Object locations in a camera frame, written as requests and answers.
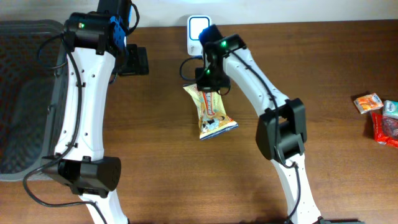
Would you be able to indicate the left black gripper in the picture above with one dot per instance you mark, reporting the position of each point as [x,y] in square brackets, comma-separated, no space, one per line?
[137,61]

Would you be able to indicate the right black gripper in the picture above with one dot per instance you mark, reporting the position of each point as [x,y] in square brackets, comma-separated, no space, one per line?
[211,83]

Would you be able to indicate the yellow snack bag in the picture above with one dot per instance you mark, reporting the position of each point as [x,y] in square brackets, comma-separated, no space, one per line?
[212,117]

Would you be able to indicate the orange Kleenex tissue pack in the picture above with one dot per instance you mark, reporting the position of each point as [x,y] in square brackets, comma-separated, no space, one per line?
[368,103]

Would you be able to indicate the red candy packet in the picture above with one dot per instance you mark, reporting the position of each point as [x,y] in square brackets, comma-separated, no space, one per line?
[385,130]

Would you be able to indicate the green Kleenex tissue pack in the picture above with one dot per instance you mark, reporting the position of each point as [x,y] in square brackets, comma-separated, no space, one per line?
[390,109]

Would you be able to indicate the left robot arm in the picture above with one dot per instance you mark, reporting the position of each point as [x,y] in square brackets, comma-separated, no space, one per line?
[97,50]

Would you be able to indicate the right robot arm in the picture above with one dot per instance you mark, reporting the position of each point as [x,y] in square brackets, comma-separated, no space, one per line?
[281,129]

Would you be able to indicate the white barcode scanner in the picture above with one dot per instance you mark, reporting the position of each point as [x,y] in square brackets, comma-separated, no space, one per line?
[195,25]

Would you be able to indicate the grey plastic mesh basket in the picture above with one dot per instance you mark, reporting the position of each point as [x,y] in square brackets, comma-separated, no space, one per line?
[34,82]

